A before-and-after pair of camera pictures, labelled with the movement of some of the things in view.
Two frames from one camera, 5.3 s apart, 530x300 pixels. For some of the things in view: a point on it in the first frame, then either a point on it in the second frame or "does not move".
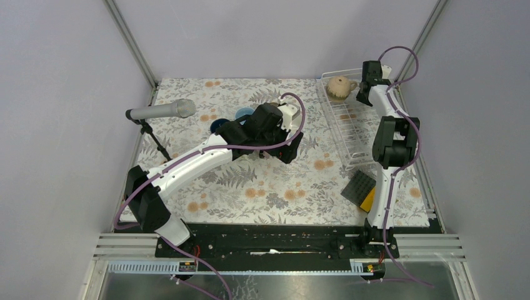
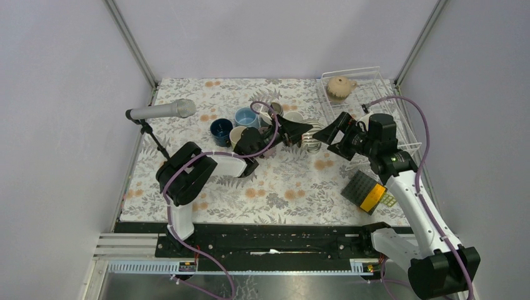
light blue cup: (243, 111) does not move
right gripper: (362, 99) -> (345, 123)
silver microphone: (185, 108) does not move
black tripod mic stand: (145, 127) does not move
